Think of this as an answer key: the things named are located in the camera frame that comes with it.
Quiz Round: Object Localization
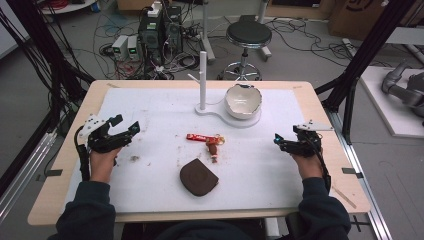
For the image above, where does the black round stool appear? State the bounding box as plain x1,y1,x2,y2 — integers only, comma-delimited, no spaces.
217,19,273,82

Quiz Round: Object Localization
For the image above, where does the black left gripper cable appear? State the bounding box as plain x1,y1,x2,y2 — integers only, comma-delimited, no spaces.
73,125,92,183

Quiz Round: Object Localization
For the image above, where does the black frame post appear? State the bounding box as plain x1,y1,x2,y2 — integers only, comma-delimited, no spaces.
314,0,418,145
5,0,96,134

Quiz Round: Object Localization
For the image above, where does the white floor board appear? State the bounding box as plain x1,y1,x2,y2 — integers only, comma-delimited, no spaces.
359,65,424,140

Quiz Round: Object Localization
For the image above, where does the cardboard box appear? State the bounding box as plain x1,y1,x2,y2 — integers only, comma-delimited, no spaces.
327,0,424,42

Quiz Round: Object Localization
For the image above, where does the person's torso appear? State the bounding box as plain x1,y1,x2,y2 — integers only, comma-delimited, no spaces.
154,219,256,240

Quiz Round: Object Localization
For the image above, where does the white round table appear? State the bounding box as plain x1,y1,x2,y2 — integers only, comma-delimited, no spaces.
39,0,98,16

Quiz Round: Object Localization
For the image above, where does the white power strip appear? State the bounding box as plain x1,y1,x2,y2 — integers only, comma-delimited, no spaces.
146,1,164,19

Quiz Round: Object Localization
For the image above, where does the brown keychain figure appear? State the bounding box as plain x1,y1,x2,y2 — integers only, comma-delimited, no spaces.
205,133,227,165

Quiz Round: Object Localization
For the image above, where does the white broken bowl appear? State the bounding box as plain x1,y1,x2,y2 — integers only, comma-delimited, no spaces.
223,83,264,121

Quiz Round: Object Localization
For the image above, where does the brown rounded pad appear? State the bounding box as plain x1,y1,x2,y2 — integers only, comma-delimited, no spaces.
179,157,220,198

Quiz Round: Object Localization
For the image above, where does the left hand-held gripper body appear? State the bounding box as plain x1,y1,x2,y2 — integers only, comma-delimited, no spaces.
79,113,133,155

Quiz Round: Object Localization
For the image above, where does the person's right hand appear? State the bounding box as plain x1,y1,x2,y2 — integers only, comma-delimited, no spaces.
291,153,324,181

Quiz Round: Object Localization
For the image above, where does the white stand leg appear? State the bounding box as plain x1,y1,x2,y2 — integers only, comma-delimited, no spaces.
199,0,217,65
257,0,273,62

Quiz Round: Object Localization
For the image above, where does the black tape strip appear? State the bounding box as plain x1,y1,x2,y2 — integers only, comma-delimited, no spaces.
341,167,365,180
35,168,64,183

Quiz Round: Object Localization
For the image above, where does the white cup stand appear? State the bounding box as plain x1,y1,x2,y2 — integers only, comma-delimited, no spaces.
187,50,263,130

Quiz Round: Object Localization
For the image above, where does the person's left hand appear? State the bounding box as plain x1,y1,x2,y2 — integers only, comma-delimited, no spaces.
89,147,123,184

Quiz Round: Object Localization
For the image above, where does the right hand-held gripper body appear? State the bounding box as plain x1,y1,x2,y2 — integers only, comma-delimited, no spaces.
283,120,335,158

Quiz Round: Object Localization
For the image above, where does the aluminium rail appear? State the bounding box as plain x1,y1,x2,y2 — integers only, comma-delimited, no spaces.
326,109,394,240
0,130,58,222

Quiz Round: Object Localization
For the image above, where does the black computer tower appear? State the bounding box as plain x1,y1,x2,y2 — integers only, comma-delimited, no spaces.
164,5,185,55
137,9,167,67

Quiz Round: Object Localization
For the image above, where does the grey shelf board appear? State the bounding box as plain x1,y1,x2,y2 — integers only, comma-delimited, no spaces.
385,26,424,46

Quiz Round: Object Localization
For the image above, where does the grey power supply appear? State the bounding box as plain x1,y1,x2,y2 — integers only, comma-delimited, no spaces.
126,34,141,62
111,34,130,61

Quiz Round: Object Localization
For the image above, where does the white table mat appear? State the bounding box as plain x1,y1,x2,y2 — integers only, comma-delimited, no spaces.
64,87,310,215

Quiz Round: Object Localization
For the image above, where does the red candy wrapper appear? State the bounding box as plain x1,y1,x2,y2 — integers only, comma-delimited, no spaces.
185,132,216,143

